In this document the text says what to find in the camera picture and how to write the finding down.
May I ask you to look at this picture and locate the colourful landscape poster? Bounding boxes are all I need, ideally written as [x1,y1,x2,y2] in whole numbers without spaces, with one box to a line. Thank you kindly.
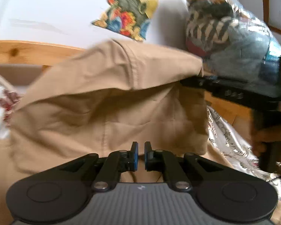
[91,0,190,42]

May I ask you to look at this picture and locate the clear bag of clothes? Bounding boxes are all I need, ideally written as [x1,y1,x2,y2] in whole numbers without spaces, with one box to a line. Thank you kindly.
[186,0,281,84]

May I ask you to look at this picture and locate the wooden bed frame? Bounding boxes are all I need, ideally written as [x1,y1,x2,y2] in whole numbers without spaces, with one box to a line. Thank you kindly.
[0,40,252,124]

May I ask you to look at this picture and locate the white floral satin bedspread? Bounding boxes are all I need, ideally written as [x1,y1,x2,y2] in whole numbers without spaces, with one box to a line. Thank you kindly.
[0,75,281,187]

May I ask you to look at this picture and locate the tan hooded Champion jacket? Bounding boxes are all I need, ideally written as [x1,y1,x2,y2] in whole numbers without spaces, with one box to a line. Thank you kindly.
[0,38,281,225]

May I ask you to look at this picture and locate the person's right hand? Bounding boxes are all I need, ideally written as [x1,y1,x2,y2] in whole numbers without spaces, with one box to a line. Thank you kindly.
[251,126,281,162]

